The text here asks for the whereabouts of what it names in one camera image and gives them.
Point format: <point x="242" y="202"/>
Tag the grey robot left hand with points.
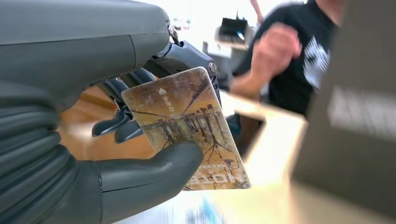
<point x="77" y="37"/>

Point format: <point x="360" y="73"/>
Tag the person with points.
<point x="287" y="92"/>

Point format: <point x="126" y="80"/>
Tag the grey laptop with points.
<point x="355" y="170"/>

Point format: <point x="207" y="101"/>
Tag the patterned room key card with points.
<point x="185" y="123"/>

